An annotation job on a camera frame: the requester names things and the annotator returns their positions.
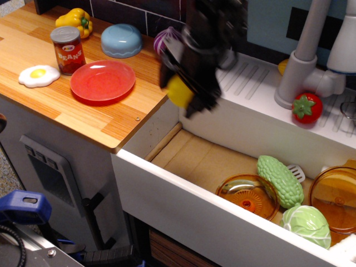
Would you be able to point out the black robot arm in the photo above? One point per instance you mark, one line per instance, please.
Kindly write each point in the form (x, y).
(208, 42)

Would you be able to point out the purple striped toy onion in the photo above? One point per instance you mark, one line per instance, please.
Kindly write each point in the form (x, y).
(167, 34)

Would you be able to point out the toy fried egg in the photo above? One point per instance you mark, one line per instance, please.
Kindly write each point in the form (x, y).
(38, 76)

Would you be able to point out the yellow toy bell pepper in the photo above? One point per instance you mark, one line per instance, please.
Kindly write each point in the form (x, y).
(77, 18)

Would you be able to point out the beans can toy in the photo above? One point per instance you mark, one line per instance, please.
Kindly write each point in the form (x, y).
(68, 49)

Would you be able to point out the white toy sink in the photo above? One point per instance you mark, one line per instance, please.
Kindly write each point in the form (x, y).
(168, 172)

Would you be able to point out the red plastic plate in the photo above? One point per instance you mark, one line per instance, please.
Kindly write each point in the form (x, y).
(102, 81)

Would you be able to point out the green toy cabbage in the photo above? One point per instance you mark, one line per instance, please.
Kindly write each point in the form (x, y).
(308, 223)

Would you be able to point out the blue upside-down bowl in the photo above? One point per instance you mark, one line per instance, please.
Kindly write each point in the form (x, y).
(121, 41)

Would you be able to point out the white sponge block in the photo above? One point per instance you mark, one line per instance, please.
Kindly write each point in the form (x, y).
(345, 248)

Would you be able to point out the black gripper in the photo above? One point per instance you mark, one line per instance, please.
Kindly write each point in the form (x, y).
(197, 67)

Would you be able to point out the grey toy faucet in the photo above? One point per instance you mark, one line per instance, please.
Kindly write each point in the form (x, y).
(301, 73)

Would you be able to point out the grey toy oven door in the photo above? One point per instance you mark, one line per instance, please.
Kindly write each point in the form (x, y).
(73, 215)

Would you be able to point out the white toy spatula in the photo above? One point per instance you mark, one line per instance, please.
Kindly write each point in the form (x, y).
(297, 172)

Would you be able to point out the orange transparent pot lid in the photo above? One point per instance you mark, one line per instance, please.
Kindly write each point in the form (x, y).
(252, 193)

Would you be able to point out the orange transparent pot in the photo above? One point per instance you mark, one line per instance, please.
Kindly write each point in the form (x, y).
(333, 193)

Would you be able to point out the blue clamp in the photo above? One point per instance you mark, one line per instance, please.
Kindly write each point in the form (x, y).
(25, 208)

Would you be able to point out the green toy bitter gourd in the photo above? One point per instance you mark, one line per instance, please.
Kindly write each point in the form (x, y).
(289, 189)

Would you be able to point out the red toy tomato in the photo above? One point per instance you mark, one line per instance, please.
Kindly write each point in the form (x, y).
(307, 108)

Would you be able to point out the yellow plastic lemon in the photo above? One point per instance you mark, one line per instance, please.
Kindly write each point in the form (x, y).
(177, 91)

